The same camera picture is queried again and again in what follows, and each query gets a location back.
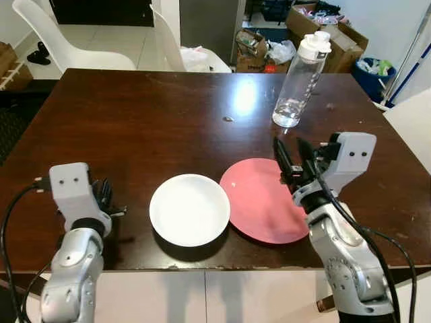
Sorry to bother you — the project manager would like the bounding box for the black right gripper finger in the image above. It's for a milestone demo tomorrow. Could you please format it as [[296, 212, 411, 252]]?
[[297, 137, 321, 178], [272, 137, 295, 186]]

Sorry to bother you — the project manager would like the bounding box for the pink plate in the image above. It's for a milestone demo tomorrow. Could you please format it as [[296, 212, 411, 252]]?
[[220, 158, 310, 244]]

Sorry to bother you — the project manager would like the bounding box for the clear white-capped water bottle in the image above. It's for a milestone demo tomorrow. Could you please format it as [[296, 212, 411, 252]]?
[[272, 31, 333, 128]]

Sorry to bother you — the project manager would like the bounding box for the white plate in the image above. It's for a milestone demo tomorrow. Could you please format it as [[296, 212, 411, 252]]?
[[149, 174, 231, 248]]

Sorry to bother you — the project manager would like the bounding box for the white plastic chair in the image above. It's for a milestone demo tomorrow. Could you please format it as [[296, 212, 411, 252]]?
[[383, 89, 431, 169], [150, 5, 233, 73], [12, 0, 137, 73]]

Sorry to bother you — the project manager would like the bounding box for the blue waste bin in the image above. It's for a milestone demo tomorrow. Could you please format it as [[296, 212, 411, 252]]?
[[352, 57, 398, 103]]

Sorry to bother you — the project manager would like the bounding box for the crumpled clear plastic bag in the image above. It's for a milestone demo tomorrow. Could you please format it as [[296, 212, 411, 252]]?
[[267, 40, 298, 65]]

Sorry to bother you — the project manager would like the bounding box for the small open cardboard box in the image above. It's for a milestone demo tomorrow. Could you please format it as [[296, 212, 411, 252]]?
[[234, 28, 270, 73]]

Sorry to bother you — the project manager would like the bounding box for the large cardboard box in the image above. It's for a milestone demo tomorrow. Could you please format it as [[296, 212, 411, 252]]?
[[286, 3, 369, 73]]

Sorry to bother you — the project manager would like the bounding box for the blue mop pole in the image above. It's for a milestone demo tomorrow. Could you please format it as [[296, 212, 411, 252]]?
[[387, 44, 431, 103]]

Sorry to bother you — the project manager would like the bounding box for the white plastic bag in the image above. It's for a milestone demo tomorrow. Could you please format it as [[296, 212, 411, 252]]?
[[180, 46, 211, 72]]

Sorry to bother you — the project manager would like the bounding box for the silver mop pole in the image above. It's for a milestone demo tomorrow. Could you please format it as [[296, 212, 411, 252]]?
[[374, 7, 431, 110]]

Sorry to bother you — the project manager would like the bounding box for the black shoe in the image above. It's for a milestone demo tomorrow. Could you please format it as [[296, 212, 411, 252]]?
[[27, 42, 52, 66]]

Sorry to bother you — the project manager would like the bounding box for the flat cardboard box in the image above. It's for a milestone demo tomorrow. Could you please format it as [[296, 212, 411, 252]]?
[[0, 42, 33, 92]]

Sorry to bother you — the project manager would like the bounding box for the dark wooden cabinet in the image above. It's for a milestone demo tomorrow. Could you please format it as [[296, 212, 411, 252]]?
[[49, 0, 156, 28]]

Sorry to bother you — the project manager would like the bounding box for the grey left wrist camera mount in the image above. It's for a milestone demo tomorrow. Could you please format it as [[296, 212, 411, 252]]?
[[48, 163, 112, 233]]

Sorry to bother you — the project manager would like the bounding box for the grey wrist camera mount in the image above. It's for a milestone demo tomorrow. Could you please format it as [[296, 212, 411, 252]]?
[[48, 163, 112, 233], [322, 132, 378, 196]]

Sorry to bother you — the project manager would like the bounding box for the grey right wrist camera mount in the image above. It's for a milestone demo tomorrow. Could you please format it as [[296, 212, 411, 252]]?
[[322, 132, 378, 196]]

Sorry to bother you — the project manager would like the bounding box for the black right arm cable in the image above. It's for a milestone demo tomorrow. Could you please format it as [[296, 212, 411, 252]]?
[[311, 158, 418, 323]]

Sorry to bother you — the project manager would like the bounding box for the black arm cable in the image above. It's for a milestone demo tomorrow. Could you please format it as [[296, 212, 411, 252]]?
[[0, 178, 55, 323], [311, 158, 418, 323]]

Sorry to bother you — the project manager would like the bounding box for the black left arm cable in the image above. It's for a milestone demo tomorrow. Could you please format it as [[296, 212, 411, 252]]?
[[0, 178, 55, 323]]

